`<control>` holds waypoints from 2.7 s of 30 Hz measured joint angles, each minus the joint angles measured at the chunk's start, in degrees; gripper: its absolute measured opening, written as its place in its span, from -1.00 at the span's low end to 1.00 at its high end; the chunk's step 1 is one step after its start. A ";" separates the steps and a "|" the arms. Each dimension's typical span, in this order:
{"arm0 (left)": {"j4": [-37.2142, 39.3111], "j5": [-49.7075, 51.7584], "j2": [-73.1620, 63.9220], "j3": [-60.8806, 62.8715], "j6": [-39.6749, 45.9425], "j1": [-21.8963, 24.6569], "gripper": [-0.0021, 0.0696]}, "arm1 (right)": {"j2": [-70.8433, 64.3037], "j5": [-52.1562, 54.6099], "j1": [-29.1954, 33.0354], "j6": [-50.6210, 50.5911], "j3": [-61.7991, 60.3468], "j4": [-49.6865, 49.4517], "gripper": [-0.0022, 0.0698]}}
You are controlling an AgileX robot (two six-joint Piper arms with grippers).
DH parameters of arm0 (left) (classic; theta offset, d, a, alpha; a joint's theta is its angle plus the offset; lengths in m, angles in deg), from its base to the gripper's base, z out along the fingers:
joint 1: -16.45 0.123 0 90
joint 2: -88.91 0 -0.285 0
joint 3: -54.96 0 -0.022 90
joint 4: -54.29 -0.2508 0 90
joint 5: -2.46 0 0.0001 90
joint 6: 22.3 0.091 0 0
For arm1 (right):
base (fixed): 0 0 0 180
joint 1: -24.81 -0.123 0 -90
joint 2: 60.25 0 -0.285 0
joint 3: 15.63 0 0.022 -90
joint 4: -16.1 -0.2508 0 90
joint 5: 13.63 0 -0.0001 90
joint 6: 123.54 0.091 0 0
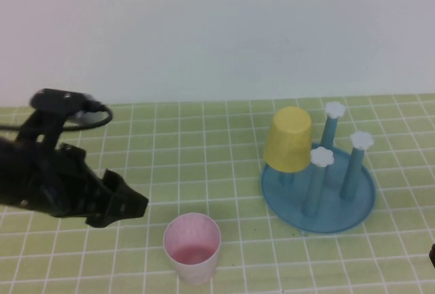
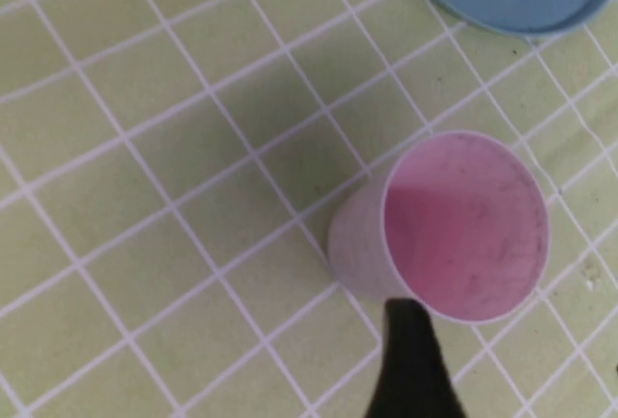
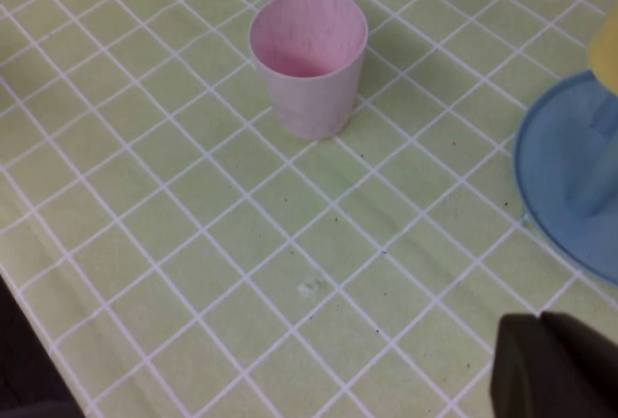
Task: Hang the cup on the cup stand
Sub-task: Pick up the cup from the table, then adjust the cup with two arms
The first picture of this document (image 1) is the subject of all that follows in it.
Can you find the blue cup stand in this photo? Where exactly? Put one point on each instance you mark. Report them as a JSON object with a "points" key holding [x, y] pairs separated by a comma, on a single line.
{"points": [[333, 212]]}

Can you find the pink plastic cup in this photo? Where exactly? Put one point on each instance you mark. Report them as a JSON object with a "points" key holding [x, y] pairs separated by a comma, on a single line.
{"points": [[193, 273]]}

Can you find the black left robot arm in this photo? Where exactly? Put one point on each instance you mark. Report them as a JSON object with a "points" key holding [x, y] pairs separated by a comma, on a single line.
{"points": [[8, 171]]}

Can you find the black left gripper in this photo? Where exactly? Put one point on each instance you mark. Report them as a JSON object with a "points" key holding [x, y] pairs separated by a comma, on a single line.
{"points": [[61, 185]]}

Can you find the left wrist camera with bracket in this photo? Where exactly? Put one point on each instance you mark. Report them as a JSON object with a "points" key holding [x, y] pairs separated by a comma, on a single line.
{"points": [[57, 100]]}

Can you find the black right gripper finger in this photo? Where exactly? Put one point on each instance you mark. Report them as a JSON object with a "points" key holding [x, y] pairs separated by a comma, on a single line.
{"points": [[432, 256]]}

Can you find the yellow plastic cup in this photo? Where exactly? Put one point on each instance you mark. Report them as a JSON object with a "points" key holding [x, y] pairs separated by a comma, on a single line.
{"points": [[289, 138]]}

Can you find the green checkered tablecloth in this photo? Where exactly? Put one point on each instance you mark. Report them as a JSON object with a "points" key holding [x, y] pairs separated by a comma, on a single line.
{"points": [[204, 155]]}

